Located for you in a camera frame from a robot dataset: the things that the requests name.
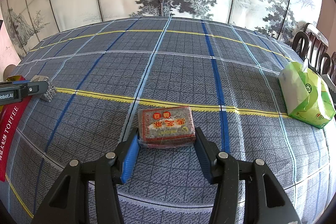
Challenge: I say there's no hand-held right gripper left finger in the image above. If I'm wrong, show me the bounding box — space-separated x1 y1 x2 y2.
31 127 139 224

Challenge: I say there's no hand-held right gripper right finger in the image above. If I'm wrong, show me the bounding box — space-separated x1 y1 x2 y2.
194 127 302 224

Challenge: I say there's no grey-brown block snack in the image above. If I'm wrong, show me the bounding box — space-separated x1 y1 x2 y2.
31 75 56 102

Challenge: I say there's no red and gold tin box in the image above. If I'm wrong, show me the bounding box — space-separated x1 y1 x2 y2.
0 76 32 182

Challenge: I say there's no brown cake packet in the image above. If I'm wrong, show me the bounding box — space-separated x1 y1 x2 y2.
138 106 197 148

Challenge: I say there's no round wooden disc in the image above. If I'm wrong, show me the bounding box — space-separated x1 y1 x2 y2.
4 64 17 80

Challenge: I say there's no green tissue pack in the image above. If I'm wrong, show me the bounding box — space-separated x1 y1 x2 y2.
278 58 336 129

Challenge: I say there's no grey zigzag-edged cloth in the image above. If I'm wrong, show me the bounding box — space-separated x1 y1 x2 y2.
322 73 336 94

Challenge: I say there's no dark wooden chair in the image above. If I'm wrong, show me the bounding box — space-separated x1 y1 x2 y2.
319 52 336 77
292 23 329 62

